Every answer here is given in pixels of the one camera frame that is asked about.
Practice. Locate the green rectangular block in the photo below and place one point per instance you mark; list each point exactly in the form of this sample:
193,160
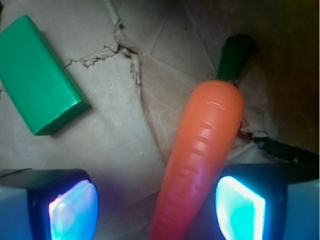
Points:
42,90

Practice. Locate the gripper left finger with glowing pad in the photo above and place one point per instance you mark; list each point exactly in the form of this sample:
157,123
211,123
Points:
47,204

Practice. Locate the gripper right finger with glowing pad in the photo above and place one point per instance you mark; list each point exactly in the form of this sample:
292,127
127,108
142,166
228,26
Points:
264,201

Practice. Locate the orange toy carrot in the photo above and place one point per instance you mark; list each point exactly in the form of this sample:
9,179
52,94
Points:
206,133

